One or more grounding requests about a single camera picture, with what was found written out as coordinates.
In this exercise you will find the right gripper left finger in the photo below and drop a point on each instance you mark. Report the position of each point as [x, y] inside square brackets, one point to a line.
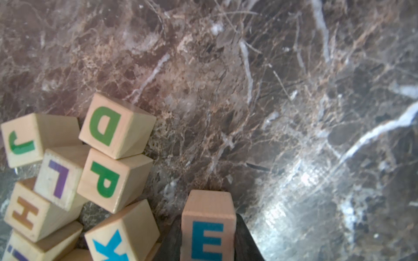
[171, 245]

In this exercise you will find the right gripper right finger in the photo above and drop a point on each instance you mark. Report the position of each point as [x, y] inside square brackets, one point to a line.
[245, 246]

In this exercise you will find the wooden block letter E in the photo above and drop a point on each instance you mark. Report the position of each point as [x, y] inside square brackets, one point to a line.
[208, 225]

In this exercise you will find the wooden block letter D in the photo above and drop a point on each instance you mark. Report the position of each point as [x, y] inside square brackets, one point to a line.
[116, 128]

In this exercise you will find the wooden block letter X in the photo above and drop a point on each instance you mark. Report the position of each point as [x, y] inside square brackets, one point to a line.
[128, 235]

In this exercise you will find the wooden block letter P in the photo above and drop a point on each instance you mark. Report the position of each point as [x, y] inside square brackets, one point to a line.
[113, 184]

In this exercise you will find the wooden block letter I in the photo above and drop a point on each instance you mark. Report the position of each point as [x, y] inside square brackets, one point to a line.
[52, 248]

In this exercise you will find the wooden block letter L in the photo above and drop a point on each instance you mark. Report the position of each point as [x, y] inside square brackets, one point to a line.
[59, 176]

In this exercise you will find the wooden block letter H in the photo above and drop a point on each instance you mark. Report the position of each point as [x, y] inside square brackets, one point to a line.
[34, 216]

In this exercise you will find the wooden block letter J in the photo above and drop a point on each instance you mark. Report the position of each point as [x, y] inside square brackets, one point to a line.
[27, 138]

